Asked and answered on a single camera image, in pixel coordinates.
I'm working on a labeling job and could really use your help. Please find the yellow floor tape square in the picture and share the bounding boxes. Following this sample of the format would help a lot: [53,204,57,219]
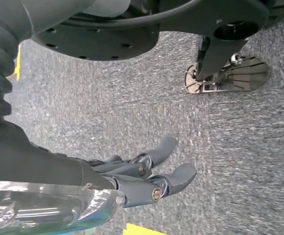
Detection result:
[6,45,21,82]

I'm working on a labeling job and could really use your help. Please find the yellow floor tape mark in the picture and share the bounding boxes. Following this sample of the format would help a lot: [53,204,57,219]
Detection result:
[123,223,167,235]

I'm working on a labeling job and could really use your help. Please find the black robot foot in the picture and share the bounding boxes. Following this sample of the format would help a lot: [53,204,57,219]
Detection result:
[184,35,270,94]

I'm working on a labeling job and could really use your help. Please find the black robot torso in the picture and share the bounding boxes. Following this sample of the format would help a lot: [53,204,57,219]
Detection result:
[32,0,284,61]

